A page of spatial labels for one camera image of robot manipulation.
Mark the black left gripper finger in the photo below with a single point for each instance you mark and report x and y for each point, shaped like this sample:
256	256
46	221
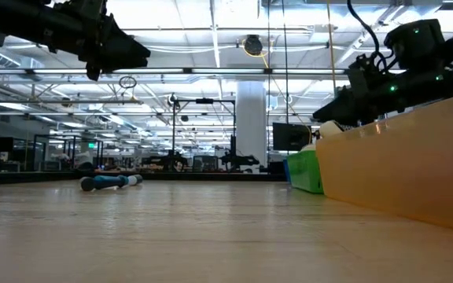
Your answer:
128	51

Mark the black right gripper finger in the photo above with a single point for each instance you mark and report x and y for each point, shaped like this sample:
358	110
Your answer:
340	112

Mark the green plastic bin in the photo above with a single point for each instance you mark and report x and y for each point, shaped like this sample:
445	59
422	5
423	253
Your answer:
305	173

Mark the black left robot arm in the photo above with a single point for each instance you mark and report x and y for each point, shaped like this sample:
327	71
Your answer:
22	23

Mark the black background robot arm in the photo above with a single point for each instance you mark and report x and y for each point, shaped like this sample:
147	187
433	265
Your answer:
169	161
236	160

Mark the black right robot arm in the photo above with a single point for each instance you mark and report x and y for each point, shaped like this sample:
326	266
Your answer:
427	84

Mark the orange plastic bin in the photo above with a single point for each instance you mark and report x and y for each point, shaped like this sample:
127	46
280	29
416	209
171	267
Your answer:
407	169

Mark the white pillar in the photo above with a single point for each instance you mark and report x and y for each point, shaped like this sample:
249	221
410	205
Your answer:
251	126

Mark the small white grey ball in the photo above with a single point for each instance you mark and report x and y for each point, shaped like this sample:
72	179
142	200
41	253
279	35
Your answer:
137	177

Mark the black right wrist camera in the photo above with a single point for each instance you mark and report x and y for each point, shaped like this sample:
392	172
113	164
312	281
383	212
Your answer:
366	74

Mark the black background rig frame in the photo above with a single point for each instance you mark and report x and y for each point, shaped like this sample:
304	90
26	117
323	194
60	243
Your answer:
205	101

